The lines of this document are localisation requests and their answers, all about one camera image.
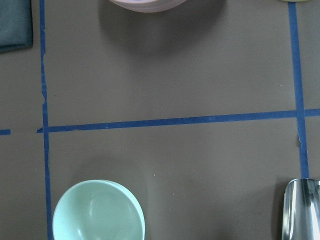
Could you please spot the mint green bowl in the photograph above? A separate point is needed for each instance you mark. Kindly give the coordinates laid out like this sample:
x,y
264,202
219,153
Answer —
x,y
98,210

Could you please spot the pink bowl with ice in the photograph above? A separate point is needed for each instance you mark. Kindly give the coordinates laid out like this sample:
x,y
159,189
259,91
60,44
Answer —
x,y
148,6

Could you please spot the steel ice scoop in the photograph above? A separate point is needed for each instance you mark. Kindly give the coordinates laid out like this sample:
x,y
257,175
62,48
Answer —
x,y
301,210

